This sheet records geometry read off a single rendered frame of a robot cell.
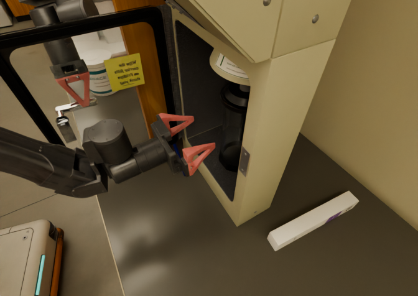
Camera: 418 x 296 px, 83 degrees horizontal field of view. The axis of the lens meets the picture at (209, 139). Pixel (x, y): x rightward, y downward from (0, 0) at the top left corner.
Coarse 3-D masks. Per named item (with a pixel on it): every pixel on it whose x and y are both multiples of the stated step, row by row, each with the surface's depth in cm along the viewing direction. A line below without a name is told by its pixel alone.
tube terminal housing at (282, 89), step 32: (288, 0) 23; (320, 0) 25; (288, 32) 26; (320, 32) 29; (256, 64) 30; (288, 64) 29; (320, 64) 33; (256, 96) 33; (288, 96) 34; (256, 128) 36; (288, 128) 41; (192, 160) 76; (256, 160) 42; (256, 192) 53
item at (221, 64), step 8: (216, 56) 43; (224, 56) 41; (216, 64) 42; (224, 64) 41; (232, 64) 40; (216, 72) 43; (224, 72) 41; (232, 72) 40; (240, 72) 40; (232, 80) 41; (240, 80) 40; (248, 80) 40
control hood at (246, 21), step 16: (176, 0) 26; (192, 0) 19; (208, 0) 19; (224, 0) 20; (240, 0) 20; (256, 0) 21; (272, 0) 22; (192, 16) 29; (208, 16) 20; (224, 16) 21; (240, 16) 22; (256, 16) 22; (272, 16) 23; (224, 32) 22; (240, 32) 23; (256, 32) 24; (272, 32) 25; (240, 48) 24; (256, 48) 25
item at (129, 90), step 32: (96, 32) 44; (128, 32) 47; (32, 64) 41; (64, 64) 44; (96, 64) 47; (128, 64) 51; (64, 96) 48; (96, 96) 51; (128, 96) 56; (160, 96) 61; (128, 128) 61
